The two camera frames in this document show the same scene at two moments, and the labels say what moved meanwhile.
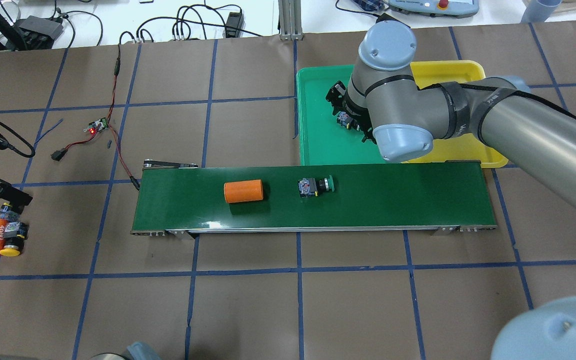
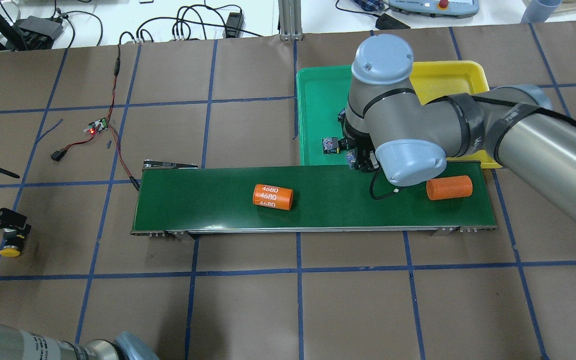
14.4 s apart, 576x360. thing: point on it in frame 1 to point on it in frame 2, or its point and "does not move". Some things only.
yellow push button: [14, 235] does not move
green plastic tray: [322, 141] does not move
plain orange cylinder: [240, 191] to [449, 187]
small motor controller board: [95, 126] does not move
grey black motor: [308, 187] to [330, 145]
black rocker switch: [58, 154] does not move
